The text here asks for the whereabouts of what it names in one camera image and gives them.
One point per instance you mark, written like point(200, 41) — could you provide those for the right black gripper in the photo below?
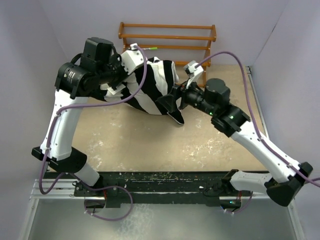
point(169, 101)

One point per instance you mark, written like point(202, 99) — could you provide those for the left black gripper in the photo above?
point(116, 59)

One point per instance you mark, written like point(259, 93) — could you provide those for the black white striped pillowcase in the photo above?
point(160, 78)

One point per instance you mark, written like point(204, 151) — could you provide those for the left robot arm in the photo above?
point(98, 64)

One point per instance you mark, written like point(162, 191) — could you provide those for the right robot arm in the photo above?
point(285, 176)

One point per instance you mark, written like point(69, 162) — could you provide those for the wooden shoe rack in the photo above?
point(183, 43)

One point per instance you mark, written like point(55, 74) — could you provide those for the green capped marker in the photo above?
point(152, 48)

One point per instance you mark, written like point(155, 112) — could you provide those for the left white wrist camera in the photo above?
point(132, 59)

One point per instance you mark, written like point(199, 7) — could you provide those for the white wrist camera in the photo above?
point(132, 59)
point(194, 71)

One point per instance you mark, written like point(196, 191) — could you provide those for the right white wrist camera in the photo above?
point(194, 71)

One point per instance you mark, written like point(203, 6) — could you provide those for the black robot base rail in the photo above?
point(168, 187)

